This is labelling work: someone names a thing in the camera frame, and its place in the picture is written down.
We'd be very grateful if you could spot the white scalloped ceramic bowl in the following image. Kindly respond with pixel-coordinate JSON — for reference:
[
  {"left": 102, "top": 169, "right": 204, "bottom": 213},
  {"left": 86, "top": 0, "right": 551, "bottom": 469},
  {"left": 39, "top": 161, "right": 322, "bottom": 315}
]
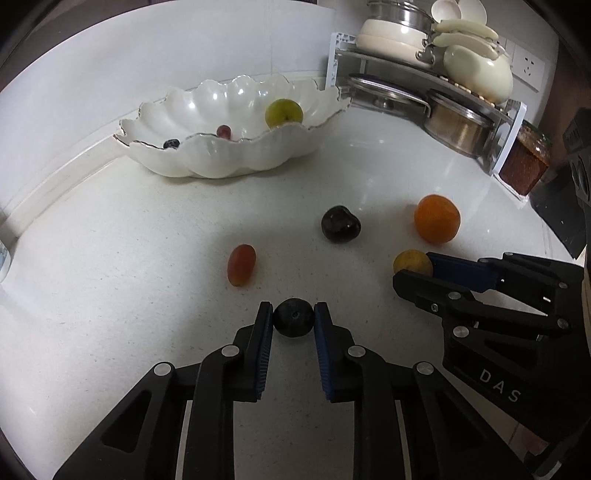
[{"left": 114, "top": 74, "right": 351, "bottom": 179}]

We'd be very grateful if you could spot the steel pot lid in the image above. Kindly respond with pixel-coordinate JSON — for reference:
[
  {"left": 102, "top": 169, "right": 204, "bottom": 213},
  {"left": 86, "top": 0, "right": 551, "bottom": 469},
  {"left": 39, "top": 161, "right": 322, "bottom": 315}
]
[{"left": 348, "top": 74, "right": 431, "bottom": 117}]

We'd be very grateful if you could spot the cream pot with glass lid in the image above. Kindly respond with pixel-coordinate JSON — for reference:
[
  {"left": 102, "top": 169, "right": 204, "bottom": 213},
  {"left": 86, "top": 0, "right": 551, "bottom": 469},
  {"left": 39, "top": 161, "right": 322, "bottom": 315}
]
[{"left": 356, "top": 1, "right": 435, "bottom": 70}]

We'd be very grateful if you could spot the dark purple plum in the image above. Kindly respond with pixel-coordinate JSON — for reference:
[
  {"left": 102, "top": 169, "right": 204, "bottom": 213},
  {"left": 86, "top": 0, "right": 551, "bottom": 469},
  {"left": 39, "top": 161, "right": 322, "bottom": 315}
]
[{"left": 321, "top": 205, "right": 362, "bottom": 243}]

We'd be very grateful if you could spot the cream ceramic kettle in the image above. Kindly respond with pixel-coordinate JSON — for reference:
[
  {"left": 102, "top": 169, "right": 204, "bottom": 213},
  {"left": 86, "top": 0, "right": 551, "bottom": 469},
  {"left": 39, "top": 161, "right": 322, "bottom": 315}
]
[{"left": 431, "top": 20, "right": 513, "bottom": 105}]

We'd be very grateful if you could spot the glass jar of chili sauce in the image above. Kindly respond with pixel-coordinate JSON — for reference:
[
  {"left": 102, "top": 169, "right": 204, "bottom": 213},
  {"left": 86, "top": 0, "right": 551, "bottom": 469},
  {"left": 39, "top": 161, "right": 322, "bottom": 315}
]
[{"left": 499, "top": 120, "right": 552, "bottom": 196}]

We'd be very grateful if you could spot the orange fruit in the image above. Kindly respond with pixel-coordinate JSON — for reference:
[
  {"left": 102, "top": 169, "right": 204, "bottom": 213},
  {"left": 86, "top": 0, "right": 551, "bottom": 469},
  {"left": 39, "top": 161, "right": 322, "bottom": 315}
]
[{"left": 414, "top": 194, "right": 461, "bottom": 245}]

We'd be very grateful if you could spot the white corner shelf rack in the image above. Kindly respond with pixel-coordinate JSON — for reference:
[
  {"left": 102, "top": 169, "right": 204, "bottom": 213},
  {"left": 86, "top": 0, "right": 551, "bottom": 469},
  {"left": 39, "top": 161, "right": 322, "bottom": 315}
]
[{"left": 325, "top": 32, "right": 527, "bottom": 175}]

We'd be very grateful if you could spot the white hanging ladle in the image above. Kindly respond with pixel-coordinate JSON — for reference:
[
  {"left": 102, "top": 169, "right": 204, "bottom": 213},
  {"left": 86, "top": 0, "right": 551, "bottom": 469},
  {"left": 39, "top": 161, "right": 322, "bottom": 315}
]
[{"left": 431, "top": 0, "right": 462, "bottom": 23}]

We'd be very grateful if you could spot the white hanging spatula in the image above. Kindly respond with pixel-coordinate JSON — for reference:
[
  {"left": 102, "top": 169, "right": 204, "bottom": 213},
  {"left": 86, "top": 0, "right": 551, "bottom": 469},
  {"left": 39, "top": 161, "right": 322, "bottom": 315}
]
[{"left": 457, "top": 0, "right": 488, "bottom": 25}]

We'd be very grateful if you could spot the stainless steel pot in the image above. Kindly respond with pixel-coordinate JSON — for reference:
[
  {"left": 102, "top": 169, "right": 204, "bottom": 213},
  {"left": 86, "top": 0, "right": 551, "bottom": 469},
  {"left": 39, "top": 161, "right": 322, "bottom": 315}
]
[{"left": 424, "top": 91, "right": 494, "bottom": 159}]

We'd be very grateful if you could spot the green round fruit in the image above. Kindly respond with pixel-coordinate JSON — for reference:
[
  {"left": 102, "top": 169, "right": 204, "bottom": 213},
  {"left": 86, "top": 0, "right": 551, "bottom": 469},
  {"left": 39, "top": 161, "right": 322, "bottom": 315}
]
[{"left": 264, "top": 99, "right": 304, "bottom": 129}]

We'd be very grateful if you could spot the white blue pump bottle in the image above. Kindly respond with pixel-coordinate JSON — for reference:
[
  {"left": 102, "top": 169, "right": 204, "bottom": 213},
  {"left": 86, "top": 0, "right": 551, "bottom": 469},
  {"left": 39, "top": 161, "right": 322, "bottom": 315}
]
[{"left": 0, "top": 241, "right": 12, "bottom": 282}]

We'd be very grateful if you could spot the white wall socket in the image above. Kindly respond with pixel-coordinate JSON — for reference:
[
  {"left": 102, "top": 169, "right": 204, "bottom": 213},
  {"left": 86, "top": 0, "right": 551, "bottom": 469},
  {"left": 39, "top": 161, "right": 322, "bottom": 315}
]
[{"left": 506, "top": 40, "right": 546, "bottom": 92}]

